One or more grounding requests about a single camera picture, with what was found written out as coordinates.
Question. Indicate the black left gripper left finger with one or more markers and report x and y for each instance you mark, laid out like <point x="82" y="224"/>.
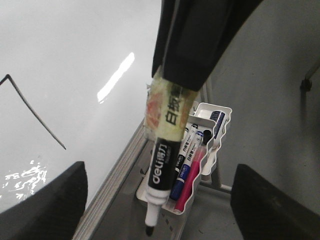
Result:
<point x="53" y="213"/>

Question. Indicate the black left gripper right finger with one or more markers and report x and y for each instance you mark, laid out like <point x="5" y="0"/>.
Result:
<point x="263" y="212"/>

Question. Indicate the black whiteboard marker with tape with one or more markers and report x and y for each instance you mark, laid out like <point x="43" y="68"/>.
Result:
<point x="167" y="111"/>

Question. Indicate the blue capped whiteboard marker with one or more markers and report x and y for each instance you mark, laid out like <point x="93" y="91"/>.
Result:
<point x="186" y="167"/>

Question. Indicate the white whiteboard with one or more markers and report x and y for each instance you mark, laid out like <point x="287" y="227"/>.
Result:
<point x="80" y="71"/>

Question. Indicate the pink marker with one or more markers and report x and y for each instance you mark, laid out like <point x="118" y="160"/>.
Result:
<point x="188" y="186"/>

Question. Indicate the black eraser in tray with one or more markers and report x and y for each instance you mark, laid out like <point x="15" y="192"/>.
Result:
<point x="207" y="135"/>

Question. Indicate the black capped marker middle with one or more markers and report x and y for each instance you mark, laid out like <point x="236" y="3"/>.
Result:
<point x="194" y="128"/>

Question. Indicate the black capped marker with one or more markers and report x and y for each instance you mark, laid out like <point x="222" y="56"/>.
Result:
<point x="183" y="150"/>
<point x="194" y="128"/>

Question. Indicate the black capped marker upper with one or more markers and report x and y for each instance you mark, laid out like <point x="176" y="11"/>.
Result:
<point x="183" y="150"/>

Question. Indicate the white plastic marker tray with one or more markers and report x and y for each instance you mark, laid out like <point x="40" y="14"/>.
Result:
<point x="208" y="117"/>

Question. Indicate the grey aluminium whiteboard frame rail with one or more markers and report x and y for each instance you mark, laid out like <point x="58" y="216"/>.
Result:
<point x="111" y="186"/>

